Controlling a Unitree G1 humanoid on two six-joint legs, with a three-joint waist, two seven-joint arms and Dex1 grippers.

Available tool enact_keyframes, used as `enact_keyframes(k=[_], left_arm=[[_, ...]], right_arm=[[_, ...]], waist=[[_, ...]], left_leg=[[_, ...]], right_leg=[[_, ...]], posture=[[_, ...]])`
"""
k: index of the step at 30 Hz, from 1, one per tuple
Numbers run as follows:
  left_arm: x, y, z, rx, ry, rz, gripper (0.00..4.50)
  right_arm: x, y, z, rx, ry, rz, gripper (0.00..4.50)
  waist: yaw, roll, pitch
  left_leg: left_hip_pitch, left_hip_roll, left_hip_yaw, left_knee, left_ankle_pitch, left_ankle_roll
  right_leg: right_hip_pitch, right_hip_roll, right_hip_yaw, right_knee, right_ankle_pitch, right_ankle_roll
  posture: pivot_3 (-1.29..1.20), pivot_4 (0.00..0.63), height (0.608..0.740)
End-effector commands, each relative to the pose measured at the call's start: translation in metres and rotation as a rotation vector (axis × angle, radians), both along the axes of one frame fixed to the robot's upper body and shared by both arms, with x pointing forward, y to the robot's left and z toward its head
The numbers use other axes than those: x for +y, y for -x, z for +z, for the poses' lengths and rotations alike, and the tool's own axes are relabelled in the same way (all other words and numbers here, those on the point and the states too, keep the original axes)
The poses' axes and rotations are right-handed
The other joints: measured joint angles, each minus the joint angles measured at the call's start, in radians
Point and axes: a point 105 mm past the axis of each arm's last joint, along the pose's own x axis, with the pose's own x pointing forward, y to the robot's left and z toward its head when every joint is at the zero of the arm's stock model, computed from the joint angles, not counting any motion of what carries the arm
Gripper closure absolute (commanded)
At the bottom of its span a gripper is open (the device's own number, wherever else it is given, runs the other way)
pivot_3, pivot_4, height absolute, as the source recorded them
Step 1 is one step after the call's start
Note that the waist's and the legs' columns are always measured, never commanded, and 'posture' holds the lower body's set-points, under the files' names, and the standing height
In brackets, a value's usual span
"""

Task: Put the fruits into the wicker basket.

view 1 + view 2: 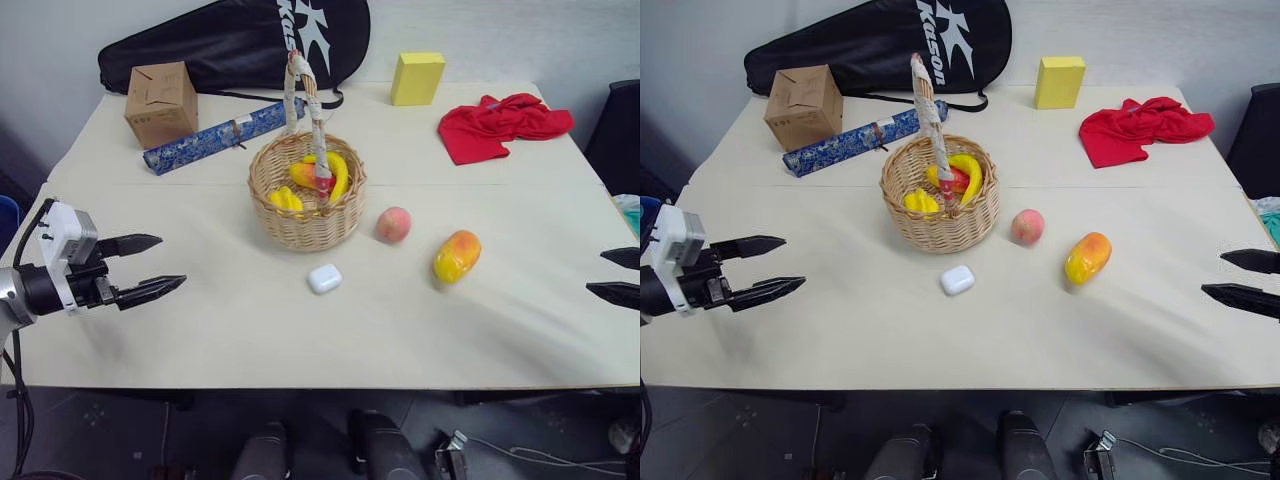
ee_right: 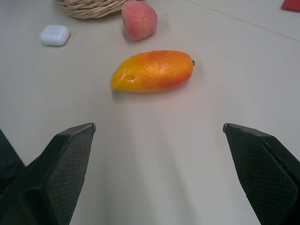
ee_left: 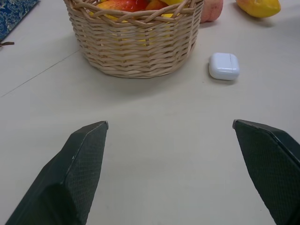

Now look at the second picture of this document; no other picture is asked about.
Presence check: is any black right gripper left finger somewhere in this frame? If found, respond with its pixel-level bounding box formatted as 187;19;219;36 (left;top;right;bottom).
0;122;97;225

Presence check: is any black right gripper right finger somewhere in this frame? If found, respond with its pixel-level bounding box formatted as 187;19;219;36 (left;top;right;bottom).
223;123;300;225

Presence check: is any woven wicker basket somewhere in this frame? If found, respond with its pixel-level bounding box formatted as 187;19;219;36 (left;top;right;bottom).
57;0;134;20

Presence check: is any white earbuds case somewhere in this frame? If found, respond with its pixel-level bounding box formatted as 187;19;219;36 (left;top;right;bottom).
39;24;71;46

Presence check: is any orange yellow mango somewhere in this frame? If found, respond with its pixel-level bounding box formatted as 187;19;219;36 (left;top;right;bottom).
110;49;196;93

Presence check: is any red flat object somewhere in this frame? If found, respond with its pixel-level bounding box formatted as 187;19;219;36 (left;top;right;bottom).
281;0;300;12

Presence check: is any pink peach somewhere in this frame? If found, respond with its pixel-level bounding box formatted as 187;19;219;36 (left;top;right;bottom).
121;0;158;42

